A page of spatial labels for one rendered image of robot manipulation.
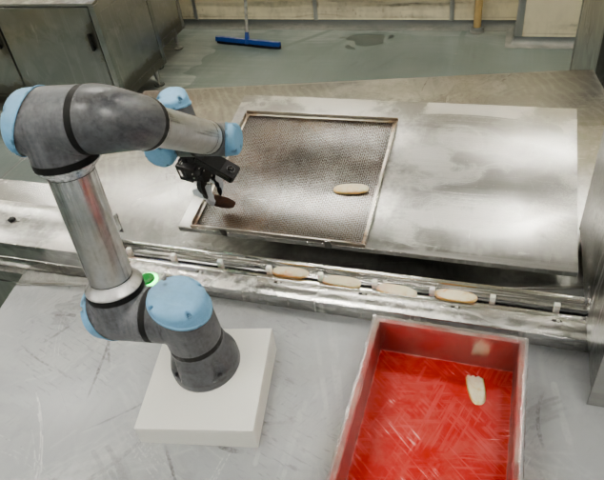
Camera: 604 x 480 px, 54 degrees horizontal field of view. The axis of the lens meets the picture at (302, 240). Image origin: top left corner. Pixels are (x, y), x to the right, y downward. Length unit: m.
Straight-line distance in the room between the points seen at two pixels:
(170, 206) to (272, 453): 0.94
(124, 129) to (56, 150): 0.12
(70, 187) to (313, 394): 0.66
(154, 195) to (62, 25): 2.37
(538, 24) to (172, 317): 3.99
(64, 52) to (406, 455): 3.60
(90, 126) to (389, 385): 0.80
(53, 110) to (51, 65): 3.40
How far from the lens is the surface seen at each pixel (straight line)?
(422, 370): 1.37
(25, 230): 1.88
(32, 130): 1.07
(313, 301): 1.46
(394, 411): 1.31
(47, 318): 1.72
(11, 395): 1.59
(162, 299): 1.19
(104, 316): 1.25
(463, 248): 1.55
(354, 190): 1.68
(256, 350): 1.34
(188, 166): 1.60
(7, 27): 4.51
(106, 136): 1.01
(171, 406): 1.33
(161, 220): 1.89
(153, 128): 1.04
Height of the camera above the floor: 1.92
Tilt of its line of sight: 40 degrees down
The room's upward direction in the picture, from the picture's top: 8 degrees counter-clockwise
